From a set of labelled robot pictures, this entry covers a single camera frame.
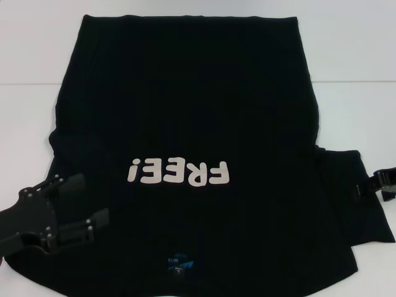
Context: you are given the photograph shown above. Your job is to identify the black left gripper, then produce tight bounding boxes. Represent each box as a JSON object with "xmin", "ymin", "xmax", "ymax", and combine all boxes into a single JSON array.
[{"xmin": 0, "ymin": 172, "xmax": 111, "ymax": 257}]

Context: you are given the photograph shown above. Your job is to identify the black shirt with FREE print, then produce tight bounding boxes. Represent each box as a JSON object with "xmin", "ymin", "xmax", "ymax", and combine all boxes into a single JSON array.
[{"xmin": 6, "ymin": 14, "xmax": 396, "ymax": 297}]

